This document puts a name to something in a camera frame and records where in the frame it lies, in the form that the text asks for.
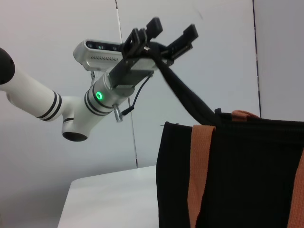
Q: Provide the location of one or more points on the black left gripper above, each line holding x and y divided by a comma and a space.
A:
133, 73

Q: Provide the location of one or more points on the white and silver left arm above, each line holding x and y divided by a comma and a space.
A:
35, 91

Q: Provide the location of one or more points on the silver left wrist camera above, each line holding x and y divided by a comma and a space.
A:
95, 55

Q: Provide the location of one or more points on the silver left camera bracket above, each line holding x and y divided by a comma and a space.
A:
95, 73

